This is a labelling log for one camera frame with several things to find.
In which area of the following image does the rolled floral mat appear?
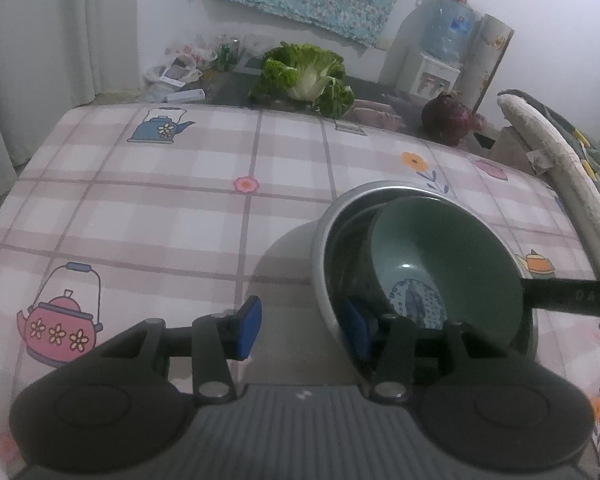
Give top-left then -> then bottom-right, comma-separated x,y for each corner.
460,14 -> 515,116

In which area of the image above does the green ceramic bowl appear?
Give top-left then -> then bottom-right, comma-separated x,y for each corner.
367,196 -> 528,348

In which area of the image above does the purple cabbage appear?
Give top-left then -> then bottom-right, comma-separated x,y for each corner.
420,91 -> 476,147

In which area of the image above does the pink soft object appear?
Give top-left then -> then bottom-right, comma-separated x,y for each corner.
352,100 -> 405,130

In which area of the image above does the stainless steel bowl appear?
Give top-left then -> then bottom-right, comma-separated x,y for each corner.
310,180 -> 541,386

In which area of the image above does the napa cabbage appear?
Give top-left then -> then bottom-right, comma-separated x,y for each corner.
250,42 -> 356,118

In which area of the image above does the blue water jug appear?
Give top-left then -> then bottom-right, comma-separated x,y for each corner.
422,0 -> 476,63

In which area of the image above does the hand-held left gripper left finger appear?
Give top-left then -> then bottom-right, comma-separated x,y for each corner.
97,296 -> 263,403

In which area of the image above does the white padded roll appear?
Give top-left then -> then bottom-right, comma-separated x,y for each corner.
497,91 -> 600,281

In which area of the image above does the white curtain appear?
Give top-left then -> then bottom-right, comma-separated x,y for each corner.
0,0 -> 141,211

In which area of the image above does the plaid teapot print tablecloth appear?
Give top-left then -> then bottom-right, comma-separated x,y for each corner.
0,104 -> 600,480

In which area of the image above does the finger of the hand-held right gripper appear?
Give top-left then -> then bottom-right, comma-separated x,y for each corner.
520,276 -> 600,321

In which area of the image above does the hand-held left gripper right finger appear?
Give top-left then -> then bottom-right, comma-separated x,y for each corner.
342,297 -> 513,403

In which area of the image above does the white plastic bag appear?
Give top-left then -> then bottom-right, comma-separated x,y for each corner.
144,57 -> 203,86

